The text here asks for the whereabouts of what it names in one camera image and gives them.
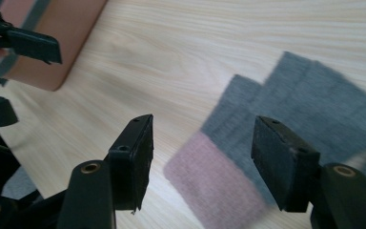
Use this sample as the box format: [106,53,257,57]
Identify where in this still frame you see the pink and grey sock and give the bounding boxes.
[163,51,366,229]

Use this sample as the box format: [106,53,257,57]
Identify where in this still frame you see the brown storage box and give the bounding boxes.
[0,0,109,93]

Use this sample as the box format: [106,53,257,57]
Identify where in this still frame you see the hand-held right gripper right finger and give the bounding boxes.
[251,115,321,214]

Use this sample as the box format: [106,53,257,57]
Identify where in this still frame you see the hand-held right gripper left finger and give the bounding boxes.
[105,114,154,212]

